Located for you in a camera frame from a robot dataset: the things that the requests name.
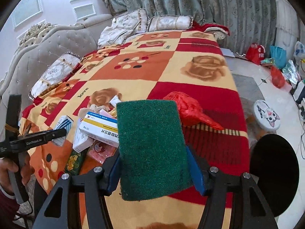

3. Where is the dark green packet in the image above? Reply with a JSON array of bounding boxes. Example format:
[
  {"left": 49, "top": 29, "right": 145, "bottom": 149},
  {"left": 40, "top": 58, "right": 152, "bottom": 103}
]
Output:
[{"left": 64, "top": 149, "right": 88, "bottom": 176}]

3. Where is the pink plastic packet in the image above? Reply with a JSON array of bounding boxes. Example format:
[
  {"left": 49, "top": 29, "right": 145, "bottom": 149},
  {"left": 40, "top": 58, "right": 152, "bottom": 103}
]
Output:
[{"left": 87, "top": 140, "right": 117, "bottom": 164}]

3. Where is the white blue medicine box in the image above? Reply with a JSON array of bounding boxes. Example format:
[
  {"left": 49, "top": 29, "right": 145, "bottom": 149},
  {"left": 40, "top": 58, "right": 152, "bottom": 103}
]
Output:
[{"left": 72, "top": 118, "right": 94, "bottom": 153}]

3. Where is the white yellow-stripe medicine box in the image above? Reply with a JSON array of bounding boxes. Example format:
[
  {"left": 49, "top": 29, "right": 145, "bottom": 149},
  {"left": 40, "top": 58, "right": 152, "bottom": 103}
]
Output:
[{"left": 79, "top": 112, "right": 119, "bottom": 148}]

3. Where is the yellow green sponge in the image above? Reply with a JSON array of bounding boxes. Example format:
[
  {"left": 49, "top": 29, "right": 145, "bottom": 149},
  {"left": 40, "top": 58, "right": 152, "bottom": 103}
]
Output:
[{"left": 116, "top": 100, "right": 192, "bottom": 201}]

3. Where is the beige paper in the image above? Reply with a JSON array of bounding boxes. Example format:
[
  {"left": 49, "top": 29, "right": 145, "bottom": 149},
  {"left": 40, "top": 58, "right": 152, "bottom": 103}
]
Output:
[{"left": 89, "top": 104, "right": 110, "bottom": 114}]

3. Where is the white barcode box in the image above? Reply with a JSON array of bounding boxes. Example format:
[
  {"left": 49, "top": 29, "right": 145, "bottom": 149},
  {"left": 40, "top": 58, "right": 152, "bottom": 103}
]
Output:
[{"left": 52, "top": 115, "right": 73, "bottom": 147}]

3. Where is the white sachet packet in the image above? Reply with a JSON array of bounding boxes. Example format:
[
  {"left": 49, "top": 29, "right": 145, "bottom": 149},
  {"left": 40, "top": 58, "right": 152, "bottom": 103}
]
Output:
[{"left": 109, "top": 95, "right": 121, "bottom": 108}]

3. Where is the black round trash bin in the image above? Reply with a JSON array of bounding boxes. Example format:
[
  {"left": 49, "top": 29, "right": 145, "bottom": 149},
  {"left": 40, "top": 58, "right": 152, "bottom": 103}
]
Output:
[{"left": 250, "top": 134, "right": 299, "bottom": 217}]

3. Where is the person left hand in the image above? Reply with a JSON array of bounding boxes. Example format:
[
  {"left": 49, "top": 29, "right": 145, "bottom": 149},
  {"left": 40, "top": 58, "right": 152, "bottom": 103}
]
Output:
[{"left": 0, "top": 152, "right": 35, "bottom": 195}]

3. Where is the white bolster pillow left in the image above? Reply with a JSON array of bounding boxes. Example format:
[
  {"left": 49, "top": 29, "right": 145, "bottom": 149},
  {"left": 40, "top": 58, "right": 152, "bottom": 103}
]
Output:
[{"left": 28, "top": 52, "right": 81, "bottom": 101}]

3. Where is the white bolster pillow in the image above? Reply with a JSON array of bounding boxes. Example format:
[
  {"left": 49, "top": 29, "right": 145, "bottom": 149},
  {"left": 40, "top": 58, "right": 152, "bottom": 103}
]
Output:
[
  {"left": 147, "top": 15, "right": 193, "bottom": 32},
  {"left": 28, "top": 52, "right": 81, "bottom": 101}
]

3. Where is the cat face round stool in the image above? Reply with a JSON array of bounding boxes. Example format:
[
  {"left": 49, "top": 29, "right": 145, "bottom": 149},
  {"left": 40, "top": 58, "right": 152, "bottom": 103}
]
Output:
[{"left": 253, "top": 100, "right": 281, "bottom": 132}]

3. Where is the red orange patterned blanket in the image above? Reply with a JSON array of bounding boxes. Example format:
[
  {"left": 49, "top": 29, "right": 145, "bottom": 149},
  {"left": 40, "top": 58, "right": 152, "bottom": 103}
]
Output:
[{"left": 20, "top": 31, "right": 249, "bottom": 228}]

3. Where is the red plastic floor bag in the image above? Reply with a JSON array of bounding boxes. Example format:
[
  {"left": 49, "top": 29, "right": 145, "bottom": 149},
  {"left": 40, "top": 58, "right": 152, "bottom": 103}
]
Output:
[{"left": 270, "top": 66, "right": 285, "bottom": 88}]

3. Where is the white folded quilt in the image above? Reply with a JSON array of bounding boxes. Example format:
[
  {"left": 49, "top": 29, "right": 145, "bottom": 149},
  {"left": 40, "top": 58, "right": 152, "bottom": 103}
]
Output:
[{"left": 98, "top": 8, "right": 148, "bottom": 49}]

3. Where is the red gift bag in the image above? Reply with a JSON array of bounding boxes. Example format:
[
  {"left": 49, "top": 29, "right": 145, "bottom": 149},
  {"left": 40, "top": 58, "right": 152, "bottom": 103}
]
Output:
[{"left": 246, "top": 44, "right": 266, "bottom": 65}]

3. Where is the teal shopping bag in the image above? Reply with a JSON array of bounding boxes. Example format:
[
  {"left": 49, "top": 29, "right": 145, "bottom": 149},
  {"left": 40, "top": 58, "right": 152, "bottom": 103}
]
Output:
[{"left": 270, "top": 46, "right": 286, "bottom": 69}]

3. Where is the white bolster pillow far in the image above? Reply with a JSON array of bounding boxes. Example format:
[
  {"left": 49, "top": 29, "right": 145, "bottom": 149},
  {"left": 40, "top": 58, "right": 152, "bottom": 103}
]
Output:
[{"left": 147, "top": 15, "right": 193, "bottom": 32}]

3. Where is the green patterned curtain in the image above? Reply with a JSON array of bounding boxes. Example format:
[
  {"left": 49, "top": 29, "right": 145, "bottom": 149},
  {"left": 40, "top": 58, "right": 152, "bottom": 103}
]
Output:
[{"left": 103, "top": 0, "right": 277, "bottom": 53}]

